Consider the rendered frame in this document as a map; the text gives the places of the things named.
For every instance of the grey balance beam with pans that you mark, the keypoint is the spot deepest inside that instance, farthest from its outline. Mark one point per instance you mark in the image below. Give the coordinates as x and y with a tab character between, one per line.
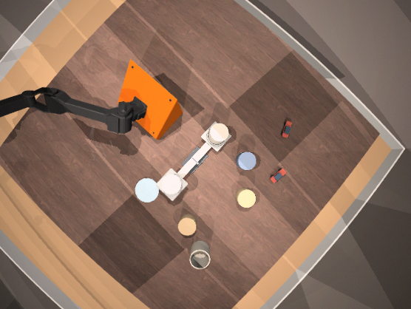
191	163

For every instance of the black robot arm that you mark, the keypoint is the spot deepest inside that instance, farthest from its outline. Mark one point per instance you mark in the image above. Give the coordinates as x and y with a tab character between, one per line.
118	119

